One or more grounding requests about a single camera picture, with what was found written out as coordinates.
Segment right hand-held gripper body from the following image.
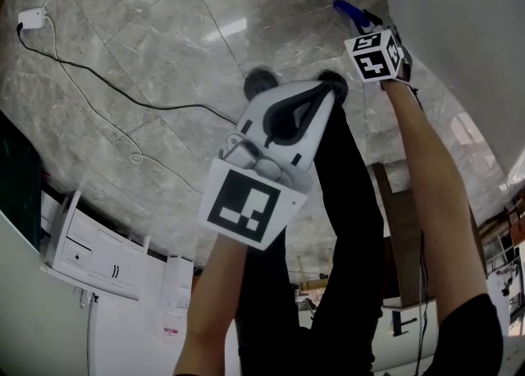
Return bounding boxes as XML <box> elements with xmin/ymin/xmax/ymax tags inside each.
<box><xmin>344</xmin><ymin>8</ymin><xmax>413</xmax><ymax>85</ymax></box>

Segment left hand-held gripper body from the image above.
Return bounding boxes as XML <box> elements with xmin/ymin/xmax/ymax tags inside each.
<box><xmin>198</xmin><ymin>80</ymin><xmax>336</xmax><ymax>251</ymax></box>

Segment white bathtub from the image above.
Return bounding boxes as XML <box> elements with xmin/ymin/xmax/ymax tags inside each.
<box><xmin>376</xmin><ymin>0</ymin><xmax>525</xmax><ymax>189</ymax></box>

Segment person's left forearm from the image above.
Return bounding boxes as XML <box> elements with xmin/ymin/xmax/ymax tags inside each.
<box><xmin>174</xmin><ymin>234</ymin><xmax>250</xmax><ymax>376</ymax></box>

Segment person's right forearm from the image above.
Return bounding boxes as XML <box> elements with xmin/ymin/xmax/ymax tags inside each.
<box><xmin>380</xmin><ymin>78</ymin><xmax>490</xmax><ymax>326</ymax></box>

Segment person's black left shoe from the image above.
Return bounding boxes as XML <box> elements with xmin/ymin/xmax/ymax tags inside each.
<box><xmin>243</xmin><ymin>68</ymin><xmax>281</xmax><ymax>99</ymax></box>

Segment person's black shoe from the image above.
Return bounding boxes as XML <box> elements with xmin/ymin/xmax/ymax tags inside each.
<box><xmin>243</xmin><ymin>68</ymin><xmax>281</xmax><ymax>99</ymax></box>
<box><xmin>317</xmin><ymin>70</ymin><xmax>349</xmax><ymax>101</ymax></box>

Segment person's black right shoe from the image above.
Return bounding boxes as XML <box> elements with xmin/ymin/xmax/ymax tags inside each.
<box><xmin>317</xmin><ymin>70</ymin><xmax>349</xmax><ymax>101</ymax></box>

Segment person's black trouser legs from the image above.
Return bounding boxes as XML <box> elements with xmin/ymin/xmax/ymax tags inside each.
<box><xmin>235</xmin><ymin>99</ymin><xmax>386</xmax><ymax>376</ymax></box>

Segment white box with red label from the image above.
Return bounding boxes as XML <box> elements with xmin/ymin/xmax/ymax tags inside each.
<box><xmin>157</xmin><ymin>254</ymin><xmax>194</xmax><ymax>339</ymax></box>

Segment white drawer cabinet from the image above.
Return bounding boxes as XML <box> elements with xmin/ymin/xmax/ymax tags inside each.
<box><xmin>40</xmin><ymin>188</ymin><xmax>198</xmax><ymax>302</ymax></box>

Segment white power adapter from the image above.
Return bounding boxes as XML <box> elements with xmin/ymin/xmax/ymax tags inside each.
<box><xmin>17</xmin><ymin>6</ymin><xmax>48</xmax><ymax>33</ymax></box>

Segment dark green board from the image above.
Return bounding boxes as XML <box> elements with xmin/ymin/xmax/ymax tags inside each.
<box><xmin>0</xmin><ymin>110</ymin><xmax>43</xmax><ymax>253</ymax></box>

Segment person's black sleeve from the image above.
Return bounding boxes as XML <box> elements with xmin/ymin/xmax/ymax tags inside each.
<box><xmin>436</xmin><ymin>293</ymin><xmax>504</xmax><ymax>376</ymax></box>

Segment black floor cable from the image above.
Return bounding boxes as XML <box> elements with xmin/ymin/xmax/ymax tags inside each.
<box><xmin>16</xmin><ymin>21</ymin><xmax>238</xmax><ymax>126</ymax></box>

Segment white floor cable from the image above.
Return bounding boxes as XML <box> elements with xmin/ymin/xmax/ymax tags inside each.
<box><xmin>43</xmin><ymin>15</ymin><xmax>204</xmax><ymax>195</ymax></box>

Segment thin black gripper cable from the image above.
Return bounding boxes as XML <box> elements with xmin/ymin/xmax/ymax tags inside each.
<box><xmin>413</xmin><ymin>229</ymin><xmax>431</xmax><ymax>376</ymax></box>

